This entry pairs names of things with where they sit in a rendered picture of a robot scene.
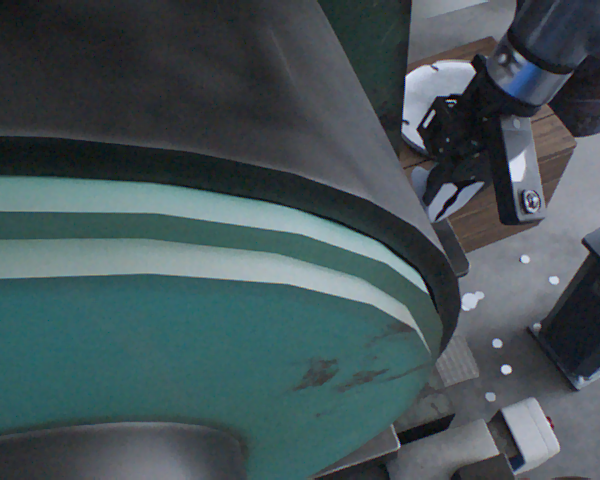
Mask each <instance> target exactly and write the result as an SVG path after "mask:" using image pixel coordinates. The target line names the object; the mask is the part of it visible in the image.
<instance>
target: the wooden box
mask: <svg viewBox="0 0 600 480"><path fill-rule="evenodd" d="M497 44H498V43H497V41H496V40H495V39H494V38H493V36H492V35H490V36H487V37H485V38H482V39H479V40H476V41H473V42H471V43H468V44H465V45H463V46H460V47H457V48H454V49H451V50H448V51H445V52H443V53H440V54H437V55H434V56H431V57H425V58H422V59H420V60H417V61H414V62H411V63H408V64H407V70H406V76H407V75H408V74H409V73H411V72H412V71H414V70H415V69H417V68H419V67H421V66H423V65H426V66H427V65H432V64H434V63H436V61H440V62H441V61H449V60H461V61H470V62H472V60H473V58H474V57H475V55H476V54H477V53H480V54H485V56H490V54H491V53H492V51H493V50H494V48H495V47H496V45H497ZM529 118H530V124H531V130H532V135H533V141H534V147H535V152H536V158H537V163H538V169H539V175H540V180H541V186H542V192H543V197H544V203H545V209H547V207H548V205H549V203H550V201H551V199H552V197H553V195H554V193H555V191H556V189H557V186H558V184H559V182H560V180H561V178H562V176H563V174H564V172H565V170H566V168H567V166H568V164H569V160H570V158H571V156H572V154H573V152H574V149H573V148H575V147H576V145H577V141H576V140H575V139H574V138H573V136H572V135H571V134H570V133H569V131H568V130H567V129H566V128H565V126H564V125H563V124H562V123H561V122H560V121H559V119H558V117H557V116H556V115H554V112H553V111H552V110H551V109H550V107H549V106H548V105H547V104H545V105H544V106H543V107H542V108H541V109H540V111H538V112H537V113H536V114H535V115H534V116H531V117H529ZM400 163H401V165H402V167H403V169H404V171H405V173H406V175H407V177H408V179H409V181H410V183H411V185H412V186H414V184H413V181H412V173H413V171H414V169H415V168H416V167H421V168H423V169H424V170H426V171H428V172H429V170H430V168H431V167H432V166H433V165H434V164H435V163H439V162H438V160H435V159H431V158H429V157H426V156H424V155H423V154H421V153H419V152H418V151H416V150H415V149H413V148H412V147H411V146H409V145H408V144H407V143H406V142H405V141H404V140H403V138H402V142H401V154H400ZM446 217H447V219H448V221H449V223H450V225H451V227H452V229H453V231H454V233H455V235H456V236H457V238H458V240H459V242H460V244H461V246H462V248H463V250H464V252H465V253H468V252H470V251H473V250H475V249H478V248H481V247H483V246H486V245H488V244H491V243H494V242H496V241H499V240H501V239H504V238H507V237H509V236H512V235H514V234H517V233H520V232H522V231H525V230H526V229H529V228H532V227H534V226H537V225H539V224H540V222H538V223H533V224H522V225H504V224H502V223H501V222H500V220H499V215H498V209H497V203H496V197H495V191H494V185H493V184H492V185H491V186H489V187H488V188H487V189H486V190H485V191H483V192H482V193H481V194H480V195H478V196H477V197H476V198H475V199H473V200H472V201H471V202H470V203H468V204H465V205H464V206H463V207H461V208H460V209H457V210H456V211H454V212H452V213H451V214H449V215H447V216H446Z"/></svg>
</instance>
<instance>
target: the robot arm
mask: <svg viewBox="0 0 600 480"><path fill-rule="evenodd" d="M586 55H591V56H594V57H596V58H598V59H600V0H526V1H525V3H524V4H523V6H522V7H521V9H520V10H519V12H518V15H517V16H516V18H515V19H514V21H513V22H512V24H511V25H510V27H508V29H507V30H506V32H505V33H504V35H503V36H502V38H501V39H500V41H499V42H498V44H497V45H496V47H495V48H494V50H493V51H492V53H491V54H490V56H485V54H480V53H477V54H476V55H475V57H474V58H473V60H472V62H471V63H470V64H471V66H472V67H473V69H474V70H475V71H476V74H475V76H474V77H473V78H472V79H471V81H470V82H469V84H468V85H467V87H466V88H465V90H464V91H463V93H450V94H449V95H448V96H436V97H435V99H434V100H433V102H432V104H431V105H430V107H429V108H428V110H427V112H426V113H425V115H424V116H423V118H422V120H421V121H420V123H419V124H418V126H417V128H416V129H415V130H416V132H417V134H418V135H419V137H420V139H421V140H422V145H423V146H424V148H425V150H426V151H427V153H428V155H429V156H435V157H436V158H437V160H438V162H439V163H435V164H434V165H433V166H432V167H431V168H430V170H429V172H428V171H426V170H424V169H423V168H421V167H416V168H415V169H414V171H413V173H412V181H413V184H414V187H415V190H416V192H417V195H418V198H419V200H420V202H421V204H422V206H423V208H424V210H425V212H426V214H427V216H428V218H429V220H430V222H431V223H433V222H437V221H439V220H441V219H442V218H444V217H446V216H447V215H449V214H451V213H452V212H454V211H456V210H457V209H460V208H461V207H463V206H464V205H465V204H468V203H470V202H471V201H472V200H473V199H475V198H476V197H477V196H478V195H480V194H481V193H482V192H483V191H485V190H486V189H487V188H488V187H489V186H491V185H492V184H493V185H494V191H495V197H496V203H497V209H498V215H499V220H500V222H501V223H502V224H504V225H522V224H533V223H538V222H541V221H543V220H544V219H545V218H546V217H547V214H546V209H545V203H544V197H543V192H542V186H541V180H540V175H539V169H538V163H537V158H536V152H535V147H534V141H533V135H532V130H531V124H530V118H529V117H531V116H534V115H535V114H536V113H537V112H538V111H540V109H541V108H542V107H543V106H544V105H545V104H547V103H549V102H550V101H551V100H552V97H553V96H554V95H555V94H556V92H557V91H558V90H559V89H560V88H561V86H562V85H563V84H564V83H565V81H566V80H567V79H568V78H569V77H570V75H571V74H572V73H573V72H574V70H575V69H576V67H577V66H578V65H579V64H580V63H582V61H583V59H584V58H585V57H586ZM446 100H455V101H456V103H455V102H454V101H446ZM432 110H434V112H435V113H434V115H433V117H432V118H431V120H430V121H429V123H428V124H427V126H426V127H424V126H423V124H424V122H425V121H426V119H427V118H428V116H429V115H430V113H431V111H432Z"/></svg>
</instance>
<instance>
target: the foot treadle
mask: <svg viewBox="0 0 600 480"><path fill-rule="evenodd" d="M434 364H435V366H436V368H437V370H438V373H439V375H440V377H441V379H442V382H443V384H444V386H445V388H448V387H451V386H454V385H457V384H460V383H463V382H466V381H469V380H472V379H475V378H477V377H478V375H479V370H478V368H477V366H476V363H475V361H474V359H473V357H472V355H471V353H470V351H469V349H468V347H467V345H466V343H465V340H464V338H463V337H462V336H461V335H454V336H452V337H451V339H450V341H449V343H448V345H447V347H446V349H445V350H444V352H443V353H442V354H441V355H440V357H439V358H438V359H437V361H436V362H435V363H434Z"/></svg>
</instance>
